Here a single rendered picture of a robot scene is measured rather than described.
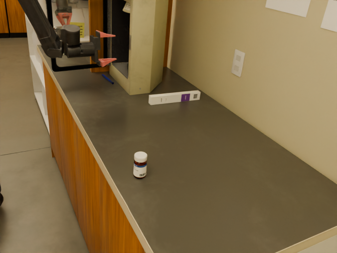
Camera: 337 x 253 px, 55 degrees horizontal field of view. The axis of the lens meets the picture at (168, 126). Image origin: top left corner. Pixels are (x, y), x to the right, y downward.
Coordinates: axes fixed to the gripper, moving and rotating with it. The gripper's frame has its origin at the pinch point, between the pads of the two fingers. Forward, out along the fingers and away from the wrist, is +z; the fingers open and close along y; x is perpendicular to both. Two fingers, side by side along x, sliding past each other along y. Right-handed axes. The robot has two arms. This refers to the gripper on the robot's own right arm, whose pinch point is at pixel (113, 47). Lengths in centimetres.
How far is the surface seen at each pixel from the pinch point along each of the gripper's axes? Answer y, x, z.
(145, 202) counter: -32, -64, -13
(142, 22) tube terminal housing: 8.7, 7.9, 16.4
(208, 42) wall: -3, 9, 54
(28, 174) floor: -112, 100, -40
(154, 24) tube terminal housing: 7.6, 8.1, 22.5
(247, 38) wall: 4, -20, 55
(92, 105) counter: -26.2, 4.7, -10.0
